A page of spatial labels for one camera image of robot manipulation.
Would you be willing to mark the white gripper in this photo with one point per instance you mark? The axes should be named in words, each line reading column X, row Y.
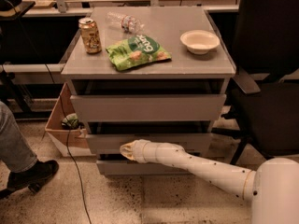
column 139, row 150

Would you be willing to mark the grey drawer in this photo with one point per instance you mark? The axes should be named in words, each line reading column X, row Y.
column 115, row 164
column 145, row 100
column 107, row 137

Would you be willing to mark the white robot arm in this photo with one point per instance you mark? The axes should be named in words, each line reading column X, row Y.
column 272, row 189

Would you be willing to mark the grey bottom drawer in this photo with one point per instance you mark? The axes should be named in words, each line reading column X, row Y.
column 115, row 164

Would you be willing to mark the grey top drawer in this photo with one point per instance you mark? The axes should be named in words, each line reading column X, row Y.
column 145, row 100

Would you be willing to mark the grey drawer cabinet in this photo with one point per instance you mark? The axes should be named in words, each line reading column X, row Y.
column 165, row 25

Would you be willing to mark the green item in box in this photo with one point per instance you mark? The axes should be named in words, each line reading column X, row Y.
column 71, row 122

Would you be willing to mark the cardboard box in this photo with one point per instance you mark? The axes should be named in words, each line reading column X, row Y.
column 68, row 142

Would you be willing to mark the black shoe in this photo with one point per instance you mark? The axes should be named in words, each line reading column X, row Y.
column 33, row 179

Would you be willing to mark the green chip bag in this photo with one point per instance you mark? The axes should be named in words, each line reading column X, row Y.
column 136, row 50

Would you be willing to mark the person leg in jeans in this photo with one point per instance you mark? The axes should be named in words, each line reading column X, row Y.
column 14, row 149

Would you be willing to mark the gold soda can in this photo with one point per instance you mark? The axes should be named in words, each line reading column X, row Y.
column 90, row 35

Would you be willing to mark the clear plastic water bottle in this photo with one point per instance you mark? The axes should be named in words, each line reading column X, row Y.
column 128, row 23

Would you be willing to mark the white paper bowl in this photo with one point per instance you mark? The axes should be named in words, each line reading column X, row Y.
column 199, row 42

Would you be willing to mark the black office chair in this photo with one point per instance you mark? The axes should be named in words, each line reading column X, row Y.
column 265, row 49

